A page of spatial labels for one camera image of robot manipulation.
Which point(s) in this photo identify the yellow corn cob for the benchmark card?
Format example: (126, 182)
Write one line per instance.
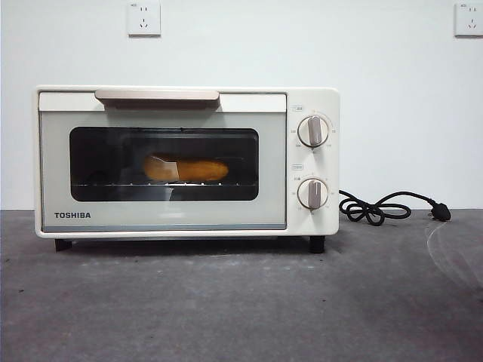
(203, 170)

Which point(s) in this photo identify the cream oven control knob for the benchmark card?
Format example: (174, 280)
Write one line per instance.
(312, 194)
(313, 132)

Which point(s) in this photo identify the cream Toshiba toaster oven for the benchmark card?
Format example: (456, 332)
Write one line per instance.
(313, 102)

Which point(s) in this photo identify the white wall socket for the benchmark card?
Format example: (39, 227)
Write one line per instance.
(144, 19)
(469, 19)

